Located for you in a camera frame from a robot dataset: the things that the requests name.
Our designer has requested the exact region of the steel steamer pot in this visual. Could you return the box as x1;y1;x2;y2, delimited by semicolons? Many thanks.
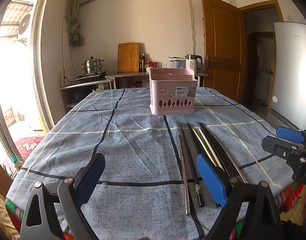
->
81;57;104;75

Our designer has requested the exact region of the white refrigerator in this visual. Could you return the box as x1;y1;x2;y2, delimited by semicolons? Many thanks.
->
265;22;306;130

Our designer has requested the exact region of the metal door handle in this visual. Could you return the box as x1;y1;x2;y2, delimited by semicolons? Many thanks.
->
205;55;217;68

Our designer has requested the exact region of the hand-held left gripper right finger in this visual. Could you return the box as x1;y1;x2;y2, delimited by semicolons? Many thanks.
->
196;154;290;240

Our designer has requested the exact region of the red patterned mat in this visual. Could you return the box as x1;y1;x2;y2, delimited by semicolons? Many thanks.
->
15;135;44;160

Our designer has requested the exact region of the pink plastic utensil basket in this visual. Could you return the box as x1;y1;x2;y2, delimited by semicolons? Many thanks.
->
149;67;196;115

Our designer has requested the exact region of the white electric kettle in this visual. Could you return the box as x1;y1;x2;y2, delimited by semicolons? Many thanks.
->
185;54;203;72

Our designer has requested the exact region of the grey metal shelf rack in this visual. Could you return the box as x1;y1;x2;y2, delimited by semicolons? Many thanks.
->
60;79;114;108

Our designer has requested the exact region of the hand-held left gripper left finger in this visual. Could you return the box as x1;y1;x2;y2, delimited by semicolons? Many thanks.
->
20;152;106;240

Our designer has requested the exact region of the blue checked tablecloth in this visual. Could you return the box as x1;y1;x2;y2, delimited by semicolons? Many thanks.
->
5;87;297;240

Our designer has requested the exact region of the black induction cooker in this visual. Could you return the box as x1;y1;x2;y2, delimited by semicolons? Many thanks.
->
76;71;108;81

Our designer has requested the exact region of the white wall cable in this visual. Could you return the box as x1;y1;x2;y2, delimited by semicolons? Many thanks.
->
188;0;196;55

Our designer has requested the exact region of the brown wooden door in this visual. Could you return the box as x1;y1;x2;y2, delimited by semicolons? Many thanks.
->
201;0;246;103

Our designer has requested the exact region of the wooden door frame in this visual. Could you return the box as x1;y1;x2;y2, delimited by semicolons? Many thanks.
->
242;0;285;30

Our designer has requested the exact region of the steel kitchen table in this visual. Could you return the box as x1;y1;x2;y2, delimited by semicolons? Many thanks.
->
106;70;208;89

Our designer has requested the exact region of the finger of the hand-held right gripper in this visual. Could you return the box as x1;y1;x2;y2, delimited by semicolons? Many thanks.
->
276;126;306;144
261;135;306;166

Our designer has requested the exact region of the bamboo cutting board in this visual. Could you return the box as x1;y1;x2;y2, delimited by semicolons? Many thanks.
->
117;42;140;73

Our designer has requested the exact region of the silver metal chopstick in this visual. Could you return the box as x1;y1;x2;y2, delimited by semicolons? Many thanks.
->
196;128;223;169
192;128;217;167
178;134;192;215

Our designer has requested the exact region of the grey hanging bag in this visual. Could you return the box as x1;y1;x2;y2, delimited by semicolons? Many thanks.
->
69;21;82;47

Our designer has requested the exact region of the black chopstick with patterned end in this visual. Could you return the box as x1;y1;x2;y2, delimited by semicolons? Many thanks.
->
179;122;205;207

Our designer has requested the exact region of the clear water filter pitcher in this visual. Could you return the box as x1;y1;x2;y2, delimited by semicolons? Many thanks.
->
168;56;187;69

